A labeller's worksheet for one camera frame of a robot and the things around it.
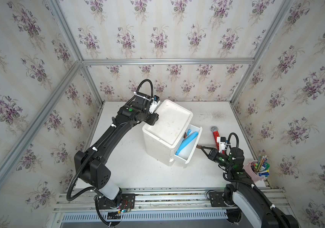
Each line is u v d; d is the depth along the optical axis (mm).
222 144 754
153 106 701
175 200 748
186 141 846
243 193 570
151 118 697
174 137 722
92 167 408
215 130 983
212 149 754
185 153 822
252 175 725
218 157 726
